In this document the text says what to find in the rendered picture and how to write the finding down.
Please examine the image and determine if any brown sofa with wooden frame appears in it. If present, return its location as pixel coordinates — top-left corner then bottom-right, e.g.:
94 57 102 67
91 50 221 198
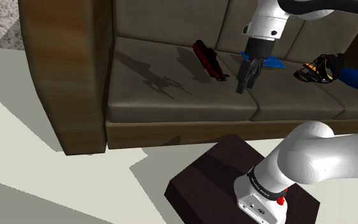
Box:
18 0 358 156

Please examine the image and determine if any blue flat cloth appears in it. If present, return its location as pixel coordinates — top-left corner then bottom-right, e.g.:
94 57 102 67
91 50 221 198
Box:
239 51 286 69

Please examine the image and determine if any dark robot stand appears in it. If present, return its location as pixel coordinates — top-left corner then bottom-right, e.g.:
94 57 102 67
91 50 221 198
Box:
163 134 320 224

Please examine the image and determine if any red and black flat device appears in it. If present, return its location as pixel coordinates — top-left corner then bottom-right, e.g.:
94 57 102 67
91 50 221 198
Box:
192 39 230 82

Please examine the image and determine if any black and orange headset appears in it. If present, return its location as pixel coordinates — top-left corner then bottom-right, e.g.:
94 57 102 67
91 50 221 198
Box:
293 53 346 84

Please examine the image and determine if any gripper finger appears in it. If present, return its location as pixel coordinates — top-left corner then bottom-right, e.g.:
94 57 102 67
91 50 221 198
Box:
235 59 255 95
246 59 265 89

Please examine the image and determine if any blue cushion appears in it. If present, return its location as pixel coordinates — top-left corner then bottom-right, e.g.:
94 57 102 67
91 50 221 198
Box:
333 67 358 95

